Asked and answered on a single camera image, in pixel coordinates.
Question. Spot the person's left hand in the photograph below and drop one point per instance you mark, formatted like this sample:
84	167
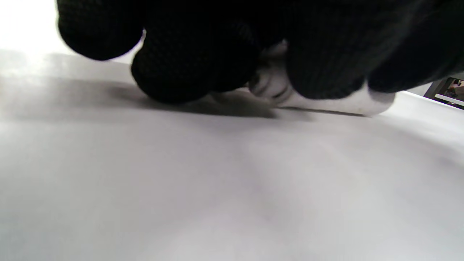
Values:
326	36

